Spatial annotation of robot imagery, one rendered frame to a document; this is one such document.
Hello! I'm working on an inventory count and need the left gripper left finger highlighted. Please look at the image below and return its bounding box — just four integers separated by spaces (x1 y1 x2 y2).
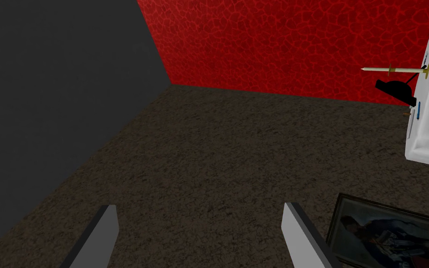
59 204 120 268

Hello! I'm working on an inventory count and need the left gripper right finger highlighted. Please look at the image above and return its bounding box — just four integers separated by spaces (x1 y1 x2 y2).
281 202 344 268

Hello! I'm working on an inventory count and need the dark framed picture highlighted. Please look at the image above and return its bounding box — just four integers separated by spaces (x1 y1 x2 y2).
325 192 429 268

